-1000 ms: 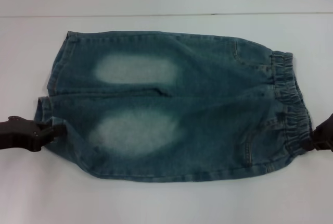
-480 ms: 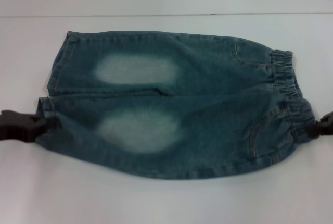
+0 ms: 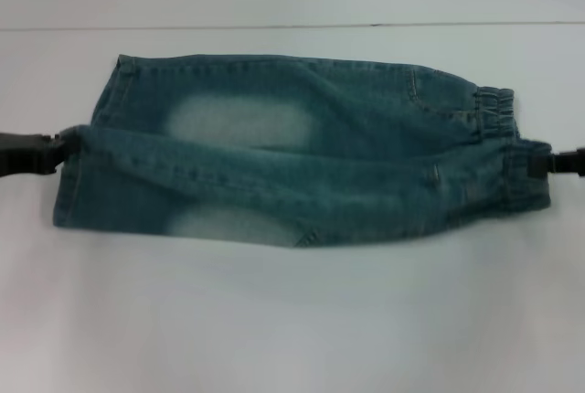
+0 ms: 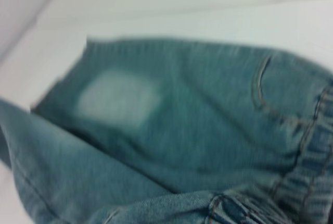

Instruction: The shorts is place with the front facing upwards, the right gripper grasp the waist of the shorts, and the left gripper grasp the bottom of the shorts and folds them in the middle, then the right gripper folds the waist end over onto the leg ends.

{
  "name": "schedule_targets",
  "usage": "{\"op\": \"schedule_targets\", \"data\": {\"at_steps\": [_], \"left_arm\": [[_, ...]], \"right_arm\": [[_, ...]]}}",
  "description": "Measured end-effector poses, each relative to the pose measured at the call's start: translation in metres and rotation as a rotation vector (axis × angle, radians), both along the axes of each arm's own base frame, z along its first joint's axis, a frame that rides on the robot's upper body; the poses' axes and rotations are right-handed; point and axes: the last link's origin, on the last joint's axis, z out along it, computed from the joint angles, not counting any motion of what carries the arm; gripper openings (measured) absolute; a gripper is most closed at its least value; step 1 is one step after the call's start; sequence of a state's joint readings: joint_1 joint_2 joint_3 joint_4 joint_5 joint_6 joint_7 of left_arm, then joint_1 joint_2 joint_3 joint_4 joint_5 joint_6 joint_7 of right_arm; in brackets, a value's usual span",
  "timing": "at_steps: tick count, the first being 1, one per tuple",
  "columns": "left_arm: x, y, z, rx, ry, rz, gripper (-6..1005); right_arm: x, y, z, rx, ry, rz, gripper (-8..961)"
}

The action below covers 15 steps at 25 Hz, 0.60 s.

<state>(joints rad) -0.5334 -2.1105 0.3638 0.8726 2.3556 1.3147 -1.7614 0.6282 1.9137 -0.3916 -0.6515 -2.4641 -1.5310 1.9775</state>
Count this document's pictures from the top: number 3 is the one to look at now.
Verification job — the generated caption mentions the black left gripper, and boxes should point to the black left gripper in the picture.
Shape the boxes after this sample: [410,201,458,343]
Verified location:
[0,132,69,180]

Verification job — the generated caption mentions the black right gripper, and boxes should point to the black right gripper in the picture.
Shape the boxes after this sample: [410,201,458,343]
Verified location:
[529,148,585,179]

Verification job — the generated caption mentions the blue denim shorts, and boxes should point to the blue denim shorts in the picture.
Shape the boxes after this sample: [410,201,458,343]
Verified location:
[52,52,554,249]

